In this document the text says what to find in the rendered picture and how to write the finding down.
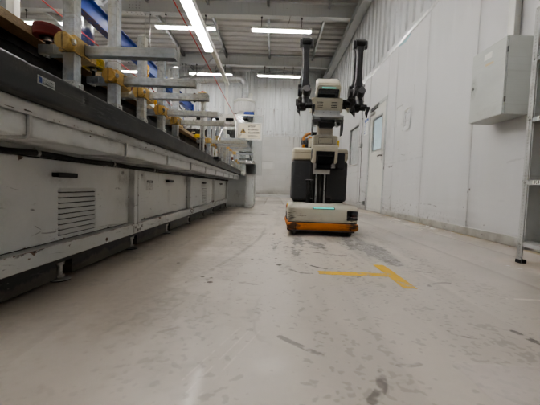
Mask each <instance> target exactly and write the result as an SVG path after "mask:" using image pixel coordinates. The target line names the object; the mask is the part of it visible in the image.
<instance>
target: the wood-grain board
mask: <svg viewBox="0 0 540 405"><path fill-rule="evenodd" d="M0 27H1V28H3V29H5V30H7V31H9V32H10V33H11V34H13V35H15V36H17V37H19V38H20V39H22V40H24V41H25V42H27V43H29V44H30V45H32V46H34V47H36V48H38V44H46V43H45V42H44V41H42V40H40V39H37V38H36V37H34V36H33V34H32V26H30V25H29V24H27V23H26V22H24V21H23V20H21V19H20V18H18V17H17V16H15V15H14V14H12V13H11V12H9V11H8V10H6V9H5V8H3V7H2V6H0ZM54 59H56V60H58V61H59V62H61V63H63V58H54ZM81 75H83V76H85V77H86V76H91V75H92V72H90V71H89V70H87V69H85V68H84V67H82V65H81ZM126 101H128V102H129V103H130V104H133V105H134V106H136V107H137V100H126ZM179 132H180V133H182V134H183V135H185V136H187V137H188V138H190V139H192V140H193V141H196V139H198V138H194V134H193V133H191V132H189V131H188V130H186V129H184V128H179Z"/></svg>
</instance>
